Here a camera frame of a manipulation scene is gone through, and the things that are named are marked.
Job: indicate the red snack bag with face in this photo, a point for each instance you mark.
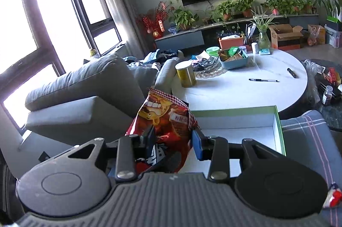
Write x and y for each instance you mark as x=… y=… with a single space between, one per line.
x=173 y=123

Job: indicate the white round coffee table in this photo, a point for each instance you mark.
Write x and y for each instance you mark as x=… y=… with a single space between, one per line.
x=233 y=89

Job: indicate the orange tissue box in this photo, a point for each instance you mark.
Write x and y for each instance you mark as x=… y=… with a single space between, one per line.
x=228 y=42

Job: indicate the blue snack basket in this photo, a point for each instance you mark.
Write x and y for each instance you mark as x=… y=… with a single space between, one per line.
x=236 y=62

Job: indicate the glass vase with plant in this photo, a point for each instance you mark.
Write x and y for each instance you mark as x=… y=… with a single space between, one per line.
x=262 y=23

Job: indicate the grey tv cabinet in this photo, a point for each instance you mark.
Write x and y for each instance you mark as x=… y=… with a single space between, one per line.
x=208 y=35

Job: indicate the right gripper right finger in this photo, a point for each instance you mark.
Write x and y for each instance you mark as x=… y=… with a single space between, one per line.
x=216 y=150

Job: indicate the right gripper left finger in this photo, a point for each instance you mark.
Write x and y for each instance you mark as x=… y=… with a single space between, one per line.
x=130 y=148

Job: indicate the blue striped tablecloth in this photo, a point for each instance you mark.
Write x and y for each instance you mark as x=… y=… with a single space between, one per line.
x=309 y=141

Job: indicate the yellow tin can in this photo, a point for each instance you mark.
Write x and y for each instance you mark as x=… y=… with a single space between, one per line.
x=186 y=74

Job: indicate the black marker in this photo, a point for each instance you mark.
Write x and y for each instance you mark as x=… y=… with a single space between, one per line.
x=292 y=73

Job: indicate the small red white blue wrapper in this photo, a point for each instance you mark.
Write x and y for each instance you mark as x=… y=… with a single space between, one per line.
x=334 y=196

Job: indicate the open cardboard box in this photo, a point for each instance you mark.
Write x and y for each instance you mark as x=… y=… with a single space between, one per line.
x=285 y=37

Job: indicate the grey sofa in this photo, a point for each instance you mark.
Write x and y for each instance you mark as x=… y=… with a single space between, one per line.
x=100 y=99

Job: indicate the red berry decoration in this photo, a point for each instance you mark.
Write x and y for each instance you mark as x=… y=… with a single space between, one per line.
x=153 y=21

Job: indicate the black pen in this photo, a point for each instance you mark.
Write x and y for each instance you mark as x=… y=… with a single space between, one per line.
x=264 y=80

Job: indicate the green cardboard box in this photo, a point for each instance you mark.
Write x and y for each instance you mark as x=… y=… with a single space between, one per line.
x=259 y=123

